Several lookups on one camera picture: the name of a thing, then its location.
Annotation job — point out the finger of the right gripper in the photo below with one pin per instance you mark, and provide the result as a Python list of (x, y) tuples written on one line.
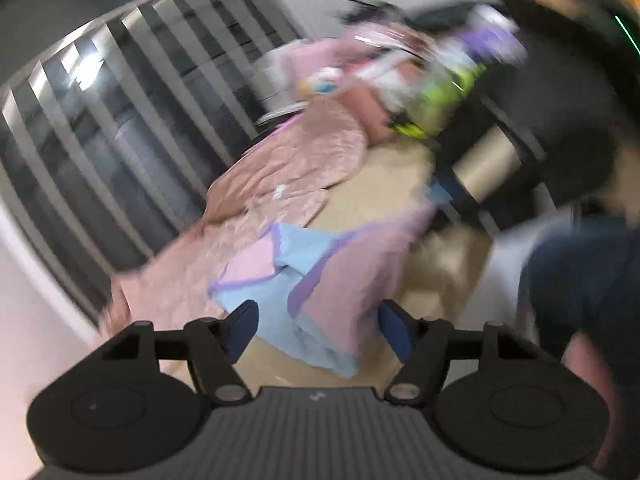
[(445, 189)]

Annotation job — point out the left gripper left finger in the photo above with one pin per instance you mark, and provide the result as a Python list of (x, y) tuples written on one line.
[(214, 346)]

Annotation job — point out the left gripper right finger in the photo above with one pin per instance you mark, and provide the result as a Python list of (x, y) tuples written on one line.
[(421, 347)]

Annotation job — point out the pink blue purple garment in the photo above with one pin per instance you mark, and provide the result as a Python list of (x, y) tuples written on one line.
[(318, 291)]

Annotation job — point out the neon yellow black gloves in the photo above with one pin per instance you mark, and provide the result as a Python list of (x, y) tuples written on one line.
[(426, 109)]

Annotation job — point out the pink storage box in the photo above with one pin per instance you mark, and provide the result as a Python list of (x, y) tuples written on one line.
[(362, 102)]

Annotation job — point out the plush toy yellow white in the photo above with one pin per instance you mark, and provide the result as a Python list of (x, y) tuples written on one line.
[(323, 81)]

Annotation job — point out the pink quilted jacket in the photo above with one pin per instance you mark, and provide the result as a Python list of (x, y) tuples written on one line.
[(285, 177)]

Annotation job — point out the pink pouch bag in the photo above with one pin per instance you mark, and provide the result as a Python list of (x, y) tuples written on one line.
[(302, 58)]

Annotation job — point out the black handbag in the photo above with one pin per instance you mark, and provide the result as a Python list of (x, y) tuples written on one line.
[(352, 12)]

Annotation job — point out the steel window guard bars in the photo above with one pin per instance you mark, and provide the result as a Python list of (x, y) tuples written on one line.
[(111, 137)]

